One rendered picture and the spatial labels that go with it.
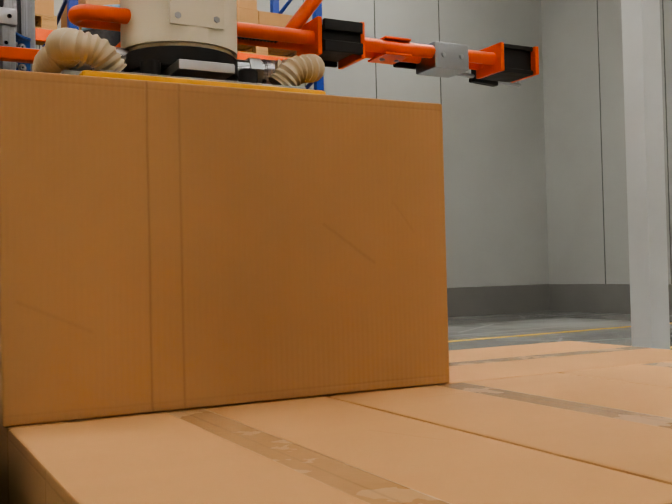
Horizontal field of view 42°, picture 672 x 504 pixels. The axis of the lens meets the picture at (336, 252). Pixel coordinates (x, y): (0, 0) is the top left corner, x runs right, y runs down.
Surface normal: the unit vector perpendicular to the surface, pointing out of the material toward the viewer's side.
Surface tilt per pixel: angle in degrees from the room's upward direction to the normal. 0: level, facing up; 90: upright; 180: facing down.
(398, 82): 90
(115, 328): 90
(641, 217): 90
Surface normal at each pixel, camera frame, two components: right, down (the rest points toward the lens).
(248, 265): 0.46, -0.03
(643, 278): -0.88, 0.01
